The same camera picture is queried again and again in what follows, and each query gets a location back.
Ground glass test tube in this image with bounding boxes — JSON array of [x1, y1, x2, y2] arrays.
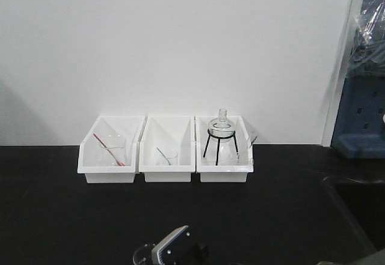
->
[[243, 130, 259, 160]]

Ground red glass stirring rod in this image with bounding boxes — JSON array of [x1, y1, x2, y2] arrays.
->
[[92, 133, 125, 166]]

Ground blue pegboard drying rack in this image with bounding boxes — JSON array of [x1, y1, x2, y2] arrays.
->
[[331, 5, 384, 159]]

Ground white middle storage bin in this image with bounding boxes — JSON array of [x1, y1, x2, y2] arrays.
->
[[138, 115, 196, 183]]

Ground large clear glass beaker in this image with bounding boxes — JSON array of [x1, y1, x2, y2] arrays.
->
[[93, 134, 127, 167]]

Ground black lab sink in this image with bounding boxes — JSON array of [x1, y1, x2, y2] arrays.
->
[[322, 176, 384, 255]]

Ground black wire tripod stand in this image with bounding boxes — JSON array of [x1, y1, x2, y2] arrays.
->
[[203, 129, 239, 166]]

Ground white right storage bin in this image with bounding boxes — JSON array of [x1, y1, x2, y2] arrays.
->
[[196, 115, 253, 183]]

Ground white left storage bin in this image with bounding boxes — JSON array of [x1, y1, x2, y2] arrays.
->
[[77, 115, 146, 184]]

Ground small clear glass beaker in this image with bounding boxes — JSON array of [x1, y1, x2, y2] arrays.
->
[[156, 149, 178, 166]]

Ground white storage bin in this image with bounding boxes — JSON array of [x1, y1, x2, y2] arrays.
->
[[196, 115, 253, 183], [138, 115, 196, 183], [77, 115, 146, 184]]

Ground plastic bag of pegs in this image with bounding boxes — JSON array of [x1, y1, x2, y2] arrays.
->
[[346, 0, 384, 78]]

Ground round-bottom glass flask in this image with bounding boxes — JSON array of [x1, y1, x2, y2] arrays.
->
[[208, 108, 236, 138]]

